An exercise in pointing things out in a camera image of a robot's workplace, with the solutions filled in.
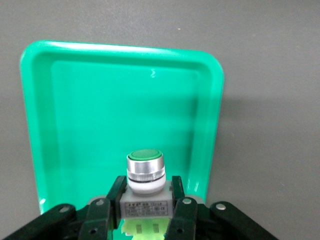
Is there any green button light green base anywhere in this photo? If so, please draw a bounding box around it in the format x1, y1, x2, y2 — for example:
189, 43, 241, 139
119, 149, 176, 237

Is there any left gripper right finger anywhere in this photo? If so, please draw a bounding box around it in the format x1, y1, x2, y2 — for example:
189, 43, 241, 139
166, 176, 276, 240

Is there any green plastic tray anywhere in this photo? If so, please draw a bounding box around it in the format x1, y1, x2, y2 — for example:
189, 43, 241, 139
19, 39, 227, 240

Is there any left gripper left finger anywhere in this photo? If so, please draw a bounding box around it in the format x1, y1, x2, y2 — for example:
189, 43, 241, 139
0, 175, 126, 240

